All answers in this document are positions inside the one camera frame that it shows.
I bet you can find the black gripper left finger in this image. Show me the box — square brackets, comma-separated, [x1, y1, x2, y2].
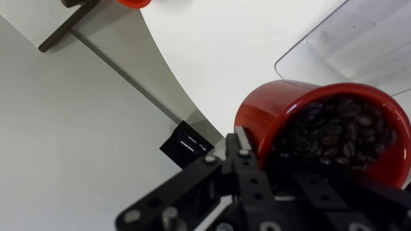
[223, 124, 277, 206]

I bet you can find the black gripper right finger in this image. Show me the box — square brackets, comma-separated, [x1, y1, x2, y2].
[273, 159, 411, 217]

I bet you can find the coffee beans pile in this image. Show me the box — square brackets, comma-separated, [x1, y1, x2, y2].
[272, 96, 398, 170]

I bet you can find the red cup with handle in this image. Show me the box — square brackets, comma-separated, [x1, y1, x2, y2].
[232, 78, 411, 190]

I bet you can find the clear plastic bowl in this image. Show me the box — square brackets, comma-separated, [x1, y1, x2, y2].
[273, 0, 411, 99]

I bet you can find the red bowl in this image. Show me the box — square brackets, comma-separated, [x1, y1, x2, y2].
[114, 0, 153, 10]

